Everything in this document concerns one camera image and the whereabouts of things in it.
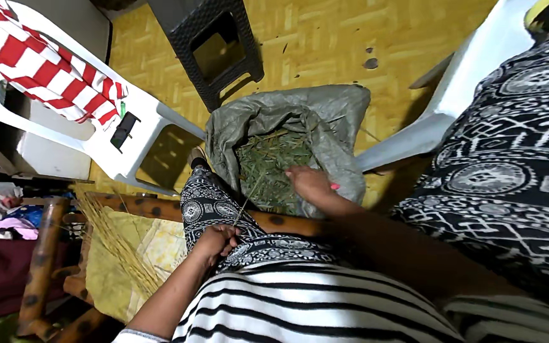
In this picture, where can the person's left hand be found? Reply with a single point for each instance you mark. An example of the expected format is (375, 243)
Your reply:
(211, 244)

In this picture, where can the person's right hand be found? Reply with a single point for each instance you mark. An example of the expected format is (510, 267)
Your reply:
(313, 185)

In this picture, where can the person's left fingers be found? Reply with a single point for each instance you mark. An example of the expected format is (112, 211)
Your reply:
(229, 238)

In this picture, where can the person's right fingers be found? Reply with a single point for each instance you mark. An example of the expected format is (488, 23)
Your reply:
(294, 172)

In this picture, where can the thin green stalk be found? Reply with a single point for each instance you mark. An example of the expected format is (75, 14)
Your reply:
(247, 203)

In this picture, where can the person's left forearm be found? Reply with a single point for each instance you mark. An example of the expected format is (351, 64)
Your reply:
(172, 300)

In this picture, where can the person's right forearm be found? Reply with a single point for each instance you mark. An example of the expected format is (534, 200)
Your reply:
(408, 243)

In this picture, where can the pile of green leaf clippings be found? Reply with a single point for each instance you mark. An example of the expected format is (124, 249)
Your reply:
(269, 164)

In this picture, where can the grey woven sack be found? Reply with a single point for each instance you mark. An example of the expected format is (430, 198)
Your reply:
(274, 107)

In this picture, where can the person's body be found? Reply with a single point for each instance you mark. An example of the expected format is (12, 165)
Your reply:
(298, 305)

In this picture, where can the bundle of dry yellow stalks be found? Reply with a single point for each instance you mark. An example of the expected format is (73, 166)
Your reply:
(117, 240)

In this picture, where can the yellow patterned cushion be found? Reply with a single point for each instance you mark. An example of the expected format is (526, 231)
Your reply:
(105, 271)

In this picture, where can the black rectangular object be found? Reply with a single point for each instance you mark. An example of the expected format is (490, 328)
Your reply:
(123, 131)

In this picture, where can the white plastic armchair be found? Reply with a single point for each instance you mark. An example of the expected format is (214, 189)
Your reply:
(474, 71)
(143, 107)

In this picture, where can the small green object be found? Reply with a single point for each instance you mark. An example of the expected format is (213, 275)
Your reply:
(123, 109)

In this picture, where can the dark brown rattan-look stool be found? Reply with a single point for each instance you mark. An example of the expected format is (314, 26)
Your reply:
(184, 43)

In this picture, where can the brown spotted wooden bench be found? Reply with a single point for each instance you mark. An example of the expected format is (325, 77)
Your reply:
(41, 267)

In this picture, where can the white cabinet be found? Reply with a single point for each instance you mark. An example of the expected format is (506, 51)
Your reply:
(48, 155)

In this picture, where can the person's legs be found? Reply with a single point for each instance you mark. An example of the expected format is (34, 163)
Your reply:
(503, 157)

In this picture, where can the pile of mixed clothes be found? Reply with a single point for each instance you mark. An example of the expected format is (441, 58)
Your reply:
(17, 224)

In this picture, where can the maroon cloth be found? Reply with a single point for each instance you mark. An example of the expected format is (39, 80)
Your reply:
(3, 276)

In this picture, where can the red and white patterned cloth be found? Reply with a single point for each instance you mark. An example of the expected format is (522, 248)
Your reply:
(55, 66)

